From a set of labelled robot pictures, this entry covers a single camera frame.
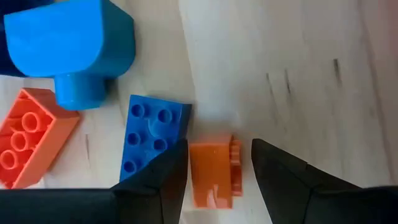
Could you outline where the small orange toy brick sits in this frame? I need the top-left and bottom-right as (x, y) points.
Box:
(188, 134), (244, 210)

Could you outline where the dark blue toy brick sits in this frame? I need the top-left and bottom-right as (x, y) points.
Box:
(119, 95), (193, 183)

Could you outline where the light blue rounded block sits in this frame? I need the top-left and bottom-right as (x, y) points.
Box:
(3, 0), (136, 111)

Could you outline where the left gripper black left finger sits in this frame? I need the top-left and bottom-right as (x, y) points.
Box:
(0, 138), (189, 224)

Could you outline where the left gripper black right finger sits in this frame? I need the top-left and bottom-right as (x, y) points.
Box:
(251, 138), (398, 224)

